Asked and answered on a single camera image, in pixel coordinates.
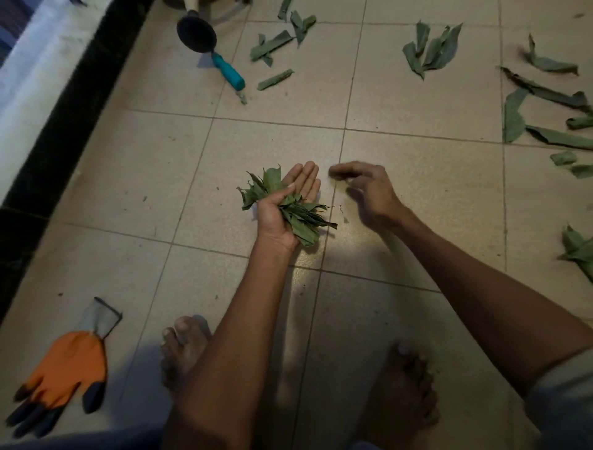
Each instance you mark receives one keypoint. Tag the orange black work glove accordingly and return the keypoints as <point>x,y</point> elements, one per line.
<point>60,371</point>

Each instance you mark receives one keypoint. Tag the person's right forearm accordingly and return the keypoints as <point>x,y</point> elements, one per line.
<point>491,301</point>

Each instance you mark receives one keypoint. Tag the grey glove packaging card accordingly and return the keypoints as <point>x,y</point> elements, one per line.
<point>99,315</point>

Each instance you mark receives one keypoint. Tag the person's grey shirt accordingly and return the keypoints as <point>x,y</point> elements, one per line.
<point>563,403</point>

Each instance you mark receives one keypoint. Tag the person's left foot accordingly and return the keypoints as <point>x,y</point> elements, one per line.
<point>183,347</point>

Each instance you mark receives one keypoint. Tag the person's left hand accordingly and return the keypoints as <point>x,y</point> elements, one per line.
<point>273,218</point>

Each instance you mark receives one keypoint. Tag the person's left forearm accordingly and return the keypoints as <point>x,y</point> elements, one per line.
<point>222,352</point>

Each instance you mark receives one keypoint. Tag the person's right hand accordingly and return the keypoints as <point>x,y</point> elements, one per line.
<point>375,194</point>

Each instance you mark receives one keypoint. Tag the black metal railing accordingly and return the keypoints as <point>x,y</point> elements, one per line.
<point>79,2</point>

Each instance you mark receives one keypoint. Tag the beige plastic watering can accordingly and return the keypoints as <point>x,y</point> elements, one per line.
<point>197,32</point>

